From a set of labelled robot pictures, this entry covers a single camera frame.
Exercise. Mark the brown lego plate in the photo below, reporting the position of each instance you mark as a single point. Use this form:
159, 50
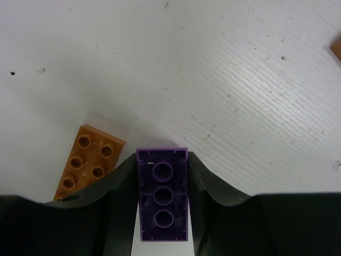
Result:
336, 48

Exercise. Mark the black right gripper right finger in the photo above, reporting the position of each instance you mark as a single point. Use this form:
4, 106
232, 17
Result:
227, 221

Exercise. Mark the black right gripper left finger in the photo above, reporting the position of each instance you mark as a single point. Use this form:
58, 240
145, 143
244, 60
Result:
97, 220

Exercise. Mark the brown lego brick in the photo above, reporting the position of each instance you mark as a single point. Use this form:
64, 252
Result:
94, 155

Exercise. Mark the purple lego brick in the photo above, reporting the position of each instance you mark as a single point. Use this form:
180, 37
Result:
163, 194

